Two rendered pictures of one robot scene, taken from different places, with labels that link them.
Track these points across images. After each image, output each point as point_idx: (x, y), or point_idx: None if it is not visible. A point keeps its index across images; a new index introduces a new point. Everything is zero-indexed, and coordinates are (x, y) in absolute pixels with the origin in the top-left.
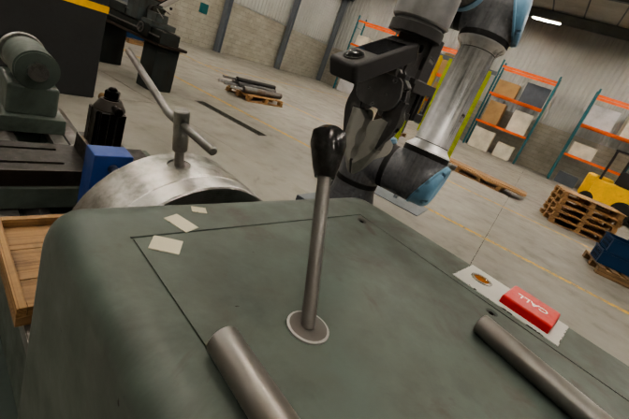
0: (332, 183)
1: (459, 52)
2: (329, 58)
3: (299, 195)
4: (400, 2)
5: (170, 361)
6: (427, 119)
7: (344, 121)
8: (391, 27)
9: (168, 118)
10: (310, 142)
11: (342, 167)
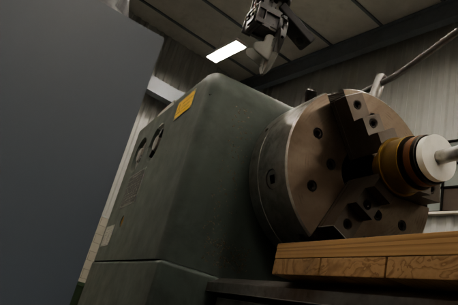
0: (127, 0)
1: None
2: (314, 39)
3: (161, 37)
4: None
5: None
6: None
7: (281, 46)
8: (288, 1)
9: (391, 81)
10: (316, 96)
11: None
